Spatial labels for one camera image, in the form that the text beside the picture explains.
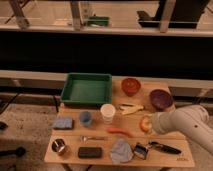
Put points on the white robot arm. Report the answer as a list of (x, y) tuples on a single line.
[(190, 120)]

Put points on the green plastic tray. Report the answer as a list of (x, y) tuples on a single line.
[(87, 89)]

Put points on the red-brown bowl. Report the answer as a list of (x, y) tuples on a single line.
[(130, 86)]

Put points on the white paper cup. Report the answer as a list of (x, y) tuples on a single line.
[(108, 111)]

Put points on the wooden spatula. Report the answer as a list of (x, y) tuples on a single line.
[(127, 109)]

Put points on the blue plastic cup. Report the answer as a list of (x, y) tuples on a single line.
[(85, 118)]

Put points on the orange carrot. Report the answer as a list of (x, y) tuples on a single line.
[(119, 131)]

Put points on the wooden folding table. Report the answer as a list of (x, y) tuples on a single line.
[(129, 123)]

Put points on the purple bowl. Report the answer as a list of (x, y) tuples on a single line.
[(160, 99)]

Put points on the silver fork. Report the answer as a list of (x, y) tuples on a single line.
[(86, 138)]

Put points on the blue sponge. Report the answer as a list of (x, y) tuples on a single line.
[(63, 124)]

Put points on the green box on shelf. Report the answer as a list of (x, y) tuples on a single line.
[(98, 20)]

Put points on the light blue cloth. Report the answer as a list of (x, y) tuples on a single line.
[(121, 152)]

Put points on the black sponge block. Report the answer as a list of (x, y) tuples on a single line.
[(90, 152)]

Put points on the small metal container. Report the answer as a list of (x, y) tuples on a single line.
[(140, 151)]

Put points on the steel cup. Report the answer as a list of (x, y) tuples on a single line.
[(58, 146)]

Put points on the black handled peeler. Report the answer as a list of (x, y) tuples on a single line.
[(164, 148)]

